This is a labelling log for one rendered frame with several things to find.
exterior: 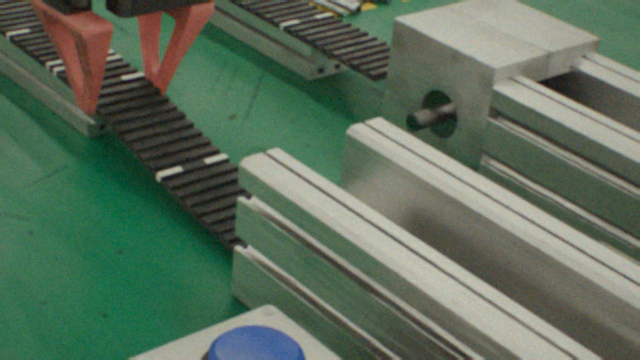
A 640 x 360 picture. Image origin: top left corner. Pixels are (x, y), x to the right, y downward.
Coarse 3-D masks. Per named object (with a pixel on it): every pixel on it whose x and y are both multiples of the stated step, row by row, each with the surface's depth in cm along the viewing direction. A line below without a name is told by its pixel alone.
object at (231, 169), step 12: (216, 168) 76; (228, 168) 76; (180, 180) 74; (192, 180) 75; (204, 180) 75; (216, 180) 75; (228, 180) 75; (180, 192) 73; (192, 192) 74; (204, 192) 74
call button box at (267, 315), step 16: (240, 320) 55; (256, 320) 55; (272, 320) 55; (288, 320) 55; (192, 336) 54; (208, 336) 54; (304, 336) 54; (160, 352) 52; (176, 352) 52; (192, 352) 53; (304, 352) 53; (320, 352) 53
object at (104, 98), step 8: (144, 80) 82; (112, 88) 81; (120, 88) 81; (128, 88) 81; (136, 88) 81; (144, 88) 82; (152, 88) 82; (104, 96) 80; (112, 96) 80; (120, 96) 80; (128, 96) 80; (136, 96) 80; (144, 96) 81; (152, 96) 81; (104, 104) 79; (112, 104) 80; (96, 112) 79
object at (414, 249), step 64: (384, 128) 67; (256, 192) 62; (320, 192) 61; (384, 192) 66; (448, 192) 62; (256, 256) 65; (320, 256) 60; (384, 256) 56; (448, 256) 63; (512, 256) 60; (576, 256) 57; (320, 320) 61; (384, 320) 57; (448, 320) 53; (512, 320) 52; (576, 320) 58
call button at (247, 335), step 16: (224, 336) 52; (240, 336) 52; (256, 336) 52; (272, 336) 52; (288, 336) 52; (208, 352) 51; (224, 352) 51; (240, 352) 51; (256, 352) 51; (272, 352) 51; (288, 352) 51
